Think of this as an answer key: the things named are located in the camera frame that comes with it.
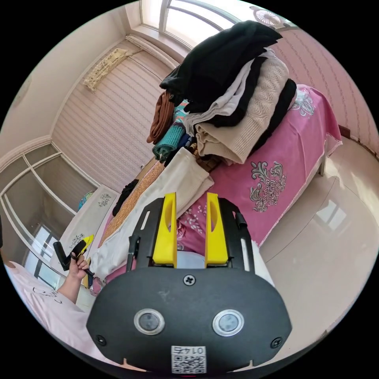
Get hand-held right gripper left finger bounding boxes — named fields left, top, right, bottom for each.
left=152, top=192, right=178, bottom=268

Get person's left hand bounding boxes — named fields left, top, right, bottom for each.
left=68, top=257, right=90, bottom=281

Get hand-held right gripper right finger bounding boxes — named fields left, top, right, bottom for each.
left=205, top=192, right=229, bottom=266

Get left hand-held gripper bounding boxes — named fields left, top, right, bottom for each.
left=68, top=234, right=95, bottom=278

